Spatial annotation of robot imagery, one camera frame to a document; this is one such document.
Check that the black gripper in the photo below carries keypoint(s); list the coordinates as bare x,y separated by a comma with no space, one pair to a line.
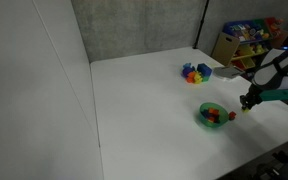
254,96

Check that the yellow wooden cube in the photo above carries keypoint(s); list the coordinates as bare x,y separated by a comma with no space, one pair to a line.
245,109

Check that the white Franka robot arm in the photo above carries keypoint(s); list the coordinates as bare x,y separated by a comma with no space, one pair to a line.
277,70

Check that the green translucent plastic bowl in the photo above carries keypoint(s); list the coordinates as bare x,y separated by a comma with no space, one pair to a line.
214,123

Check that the green toy block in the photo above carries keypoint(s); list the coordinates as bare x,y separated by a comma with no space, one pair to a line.
206,79

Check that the large blue toy block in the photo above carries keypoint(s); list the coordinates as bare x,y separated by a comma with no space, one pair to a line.
204,69

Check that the red wooden cube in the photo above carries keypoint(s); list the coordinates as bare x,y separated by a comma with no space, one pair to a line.
232,115

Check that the black wooden cube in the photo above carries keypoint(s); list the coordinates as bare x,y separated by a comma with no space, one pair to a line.
218,118

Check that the orange wooden cube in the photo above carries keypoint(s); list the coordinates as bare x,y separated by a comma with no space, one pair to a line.
213,111
211,118

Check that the blue wooden cube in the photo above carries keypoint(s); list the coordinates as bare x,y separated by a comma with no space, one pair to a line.
205,113

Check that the yellow toy bin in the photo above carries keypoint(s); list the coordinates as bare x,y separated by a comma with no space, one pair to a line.
245,55

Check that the yellow toy piece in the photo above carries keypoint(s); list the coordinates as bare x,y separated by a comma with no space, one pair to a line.
197,78

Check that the brown cardboard panel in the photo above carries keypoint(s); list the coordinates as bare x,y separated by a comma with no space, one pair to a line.
225,48

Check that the toy storage shelf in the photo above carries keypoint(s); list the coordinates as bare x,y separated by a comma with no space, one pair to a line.
254,43

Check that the orange toy piece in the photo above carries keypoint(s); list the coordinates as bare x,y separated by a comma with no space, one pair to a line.
190,77

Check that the purple toy piece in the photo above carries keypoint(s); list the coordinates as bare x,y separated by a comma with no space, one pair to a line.
186,71

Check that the light blue toy piece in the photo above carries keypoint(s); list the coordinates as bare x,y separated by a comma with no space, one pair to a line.
186,65

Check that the blue toy bin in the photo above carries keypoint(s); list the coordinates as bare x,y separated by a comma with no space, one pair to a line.
245,30

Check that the red toy bin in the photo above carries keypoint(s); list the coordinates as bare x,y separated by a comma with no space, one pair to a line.
274,25

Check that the black stand pole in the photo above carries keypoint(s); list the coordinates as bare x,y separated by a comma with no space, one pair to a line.
200,23

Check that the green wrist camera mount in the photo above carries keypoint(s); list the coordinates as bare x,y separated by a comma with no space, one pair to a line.
274,95

